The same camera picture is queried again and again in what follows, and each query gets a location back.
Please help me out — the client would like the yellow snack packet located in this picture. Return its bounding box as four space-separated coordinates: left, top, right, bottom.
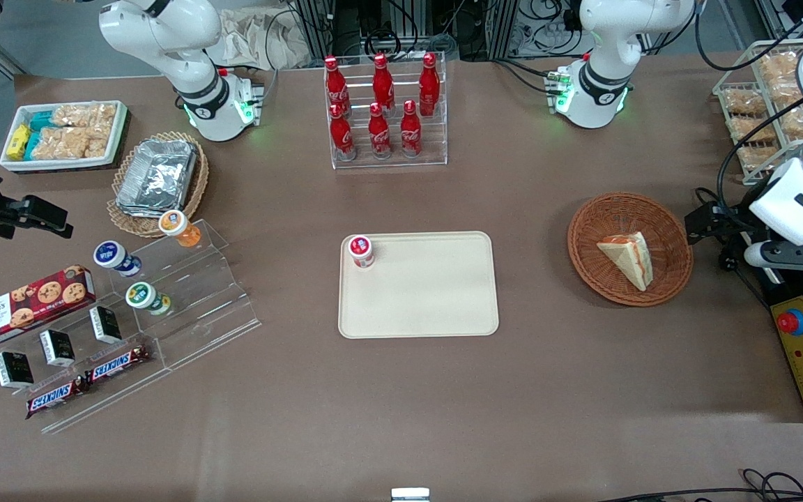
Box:
6 124 31 161

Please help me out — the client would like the brown wicker basket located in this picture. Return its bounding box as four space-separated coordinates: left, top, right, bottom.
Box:
567 192 694 307

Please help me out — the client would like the white wire rack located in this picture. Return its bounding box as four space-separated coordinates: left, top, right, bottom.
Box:
712 38 803 186

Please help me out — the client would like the red Walkers cookie box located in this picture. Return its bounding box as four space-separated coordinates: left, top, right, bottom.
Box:
0 265 97 351

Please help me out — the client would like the red cola bottle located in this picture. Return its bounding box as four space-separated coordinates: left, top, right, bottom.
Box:
372 53 395 116
419 52 441 117
400 100 422 158
368 102 392 160
324 56 351 116
329 103 357 162

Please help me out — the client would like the beige crumpled cloth bag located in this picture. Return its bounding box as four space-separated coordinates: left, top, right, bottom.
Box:
206 7 312 71

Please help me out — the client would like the white rectangular snack bin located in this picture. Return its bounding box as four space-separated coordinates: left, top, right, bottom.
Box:
0 100 129 173

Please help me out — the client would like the orange lid yogurt cup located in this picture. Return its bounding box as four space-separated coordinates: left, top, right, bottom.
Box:
158 210 202 248

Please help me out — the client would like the Snickers chocolate bar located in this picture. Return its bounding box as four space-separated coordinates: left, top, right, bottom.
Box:
25 376 90 420
84 345 152 386

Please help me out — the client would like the red lid yogurt cup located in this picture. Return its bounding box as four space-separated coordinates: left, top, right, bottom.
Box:
348 235 376 270

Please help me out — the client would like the clear acrylic stepped stand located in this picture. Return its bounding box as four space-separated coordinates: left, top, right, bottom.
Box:
0 220 263 435

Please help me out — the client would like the black table cable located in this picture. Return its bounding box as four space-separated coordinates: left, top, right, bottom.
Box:
718 252 770 309

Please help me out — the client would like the black floor cable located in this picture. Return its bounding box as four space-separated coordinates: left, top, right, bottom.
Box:
600 469 803 502

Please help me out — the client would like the silver foil container stack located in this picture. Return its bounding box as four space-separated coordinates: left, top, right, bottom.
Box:
115 138 199 218

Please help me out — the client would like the clear acrylic bottle rack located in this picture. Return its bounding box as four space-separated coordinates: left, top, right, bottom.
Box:
324 52 449 170

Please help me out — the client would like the light woven flat basket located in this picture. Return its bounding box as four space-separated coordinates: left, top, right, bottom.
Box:
107 131 210 238

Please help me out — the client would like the clear rice cracker bag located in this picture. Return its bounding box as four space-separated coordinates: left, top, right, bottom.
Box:
88 102 118 158
52 104 93 128
34 127 89 160

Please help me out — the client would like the beige plastic tray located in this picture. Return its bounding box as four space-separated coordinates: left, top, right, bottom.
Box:
338 231 500 340

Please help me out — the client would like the small black box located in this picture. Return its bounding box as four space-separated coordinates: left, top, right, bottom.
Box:
39 329 76 367
0 351 35 389
89 305 123 344

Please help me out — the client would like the triangular sandwich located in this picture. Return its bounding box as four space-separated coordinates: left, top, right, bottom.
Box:
597 231 655 292

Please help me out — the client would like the black flat appliance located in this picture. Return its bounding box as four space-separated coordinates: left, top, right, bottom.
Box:
754 267 803 307

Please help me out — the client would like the blue lid yogurt cup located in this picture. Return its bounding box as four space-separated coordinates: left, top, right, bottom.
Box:
93 241 142 277

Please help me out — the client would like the green lid yogurt cup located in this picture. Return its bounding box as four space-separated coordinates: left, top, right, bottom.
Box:
125 282 172 316

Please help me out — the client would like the black equipment rack frame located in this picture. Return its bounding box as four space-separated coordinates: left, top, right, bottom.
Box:
289 0 517 62

